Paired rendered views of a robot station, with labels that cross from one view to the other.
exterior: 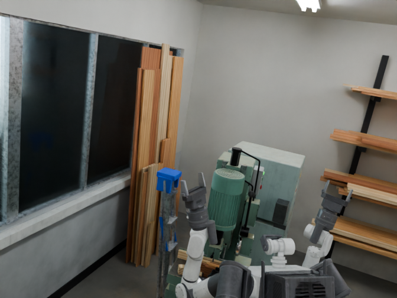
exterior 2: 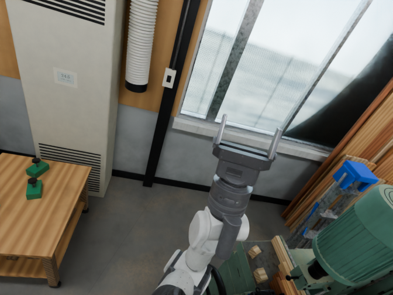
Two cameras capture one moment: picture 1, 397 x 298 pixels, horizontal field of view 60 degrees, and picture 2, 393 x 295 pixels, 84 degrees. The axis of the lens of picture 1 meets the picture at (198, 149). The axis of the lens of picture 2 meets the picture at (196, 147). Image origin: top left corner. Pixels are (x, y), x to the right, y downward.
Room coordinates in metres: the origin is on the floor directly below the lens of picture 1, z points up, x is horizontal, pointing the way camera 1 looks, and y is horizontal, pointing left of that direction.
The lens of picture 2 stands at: (1.02, -0.27, 1.81)
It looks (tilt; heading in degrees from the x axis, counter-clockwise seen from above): 36 degrees down; 55
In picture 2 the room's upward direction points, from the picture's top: 21 degrees clockwise
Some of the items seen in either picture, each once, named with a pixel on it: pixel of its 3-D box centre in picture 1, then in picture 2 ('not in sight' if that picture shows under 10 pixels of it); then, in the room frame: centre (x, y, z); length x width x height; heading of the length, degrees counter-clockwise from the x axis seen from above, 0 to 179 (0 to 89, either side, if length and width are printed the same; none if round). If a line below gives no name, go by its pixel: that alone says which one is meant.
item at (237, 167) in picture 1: (234, 162); not in sight; (1.95, -0.22, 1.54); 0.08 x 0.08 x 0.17; 78
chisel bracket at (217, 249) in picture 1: (215, 248); (310, 277); (1.83, -0.20, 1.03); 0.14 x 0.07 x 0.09; 168
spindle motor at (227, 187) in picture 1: (224, 199); (367, 236); (1.81, -0.19, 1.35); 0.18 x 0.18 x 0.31
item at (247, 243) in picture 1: (244, 243); not in sight; (1.96, -0.38, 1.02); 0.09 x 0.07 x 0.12; 78
